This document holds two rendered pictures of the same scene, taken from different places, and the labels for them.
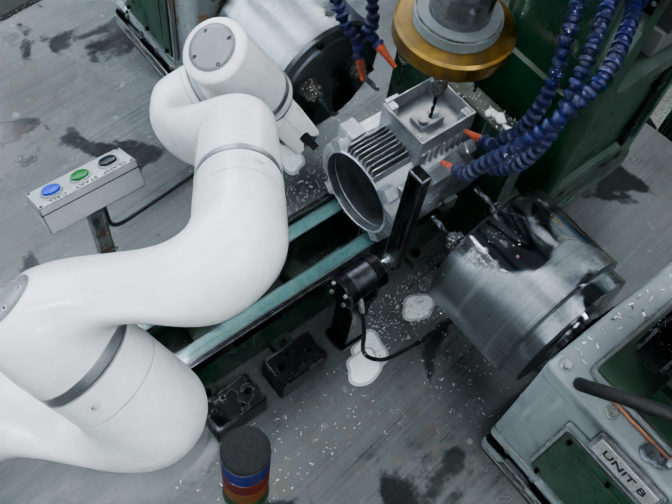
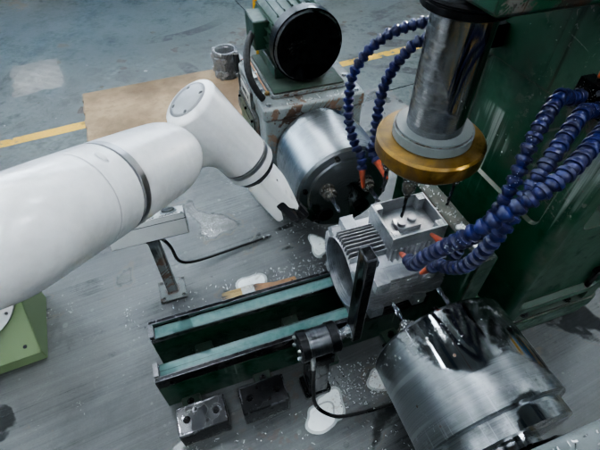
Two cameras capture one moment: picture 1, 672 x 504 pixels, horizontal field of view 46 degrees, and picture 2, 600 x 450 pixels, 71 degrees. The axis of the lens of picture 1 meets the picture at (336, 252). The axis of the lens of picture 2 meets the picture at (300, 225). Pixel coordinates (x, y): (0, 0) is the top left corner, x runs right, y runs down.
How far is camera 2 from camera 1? 0.52 m
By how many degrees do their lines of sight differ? 20
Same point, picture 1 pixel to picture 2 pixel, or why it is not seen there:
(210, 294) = not seen: outside the picture
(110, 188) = (161, 228)
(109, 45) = not seen: hidden behind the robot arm
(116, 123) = (218, 203)
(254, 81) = (220, 136)
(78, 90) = (204, 180)
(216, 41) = (191, 95)
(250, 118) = (149, 133)
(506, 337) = (429, 434)
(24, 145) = not seen: hidden behind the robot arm
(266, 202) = (49, 186)
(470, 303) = (403, 388)
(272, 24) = (308, 141)
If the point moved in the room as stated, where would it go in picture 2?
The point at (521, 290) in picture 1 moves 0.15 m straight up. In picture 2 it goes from (452, 390) to (486, 341)
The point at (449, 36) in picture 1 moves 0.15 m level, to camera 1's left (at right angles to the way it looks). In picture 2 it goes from (417, 140) to (329, 114)
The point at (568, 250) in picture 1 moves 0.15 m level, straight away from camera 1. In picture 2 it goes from (509, 362) to (569, 311)
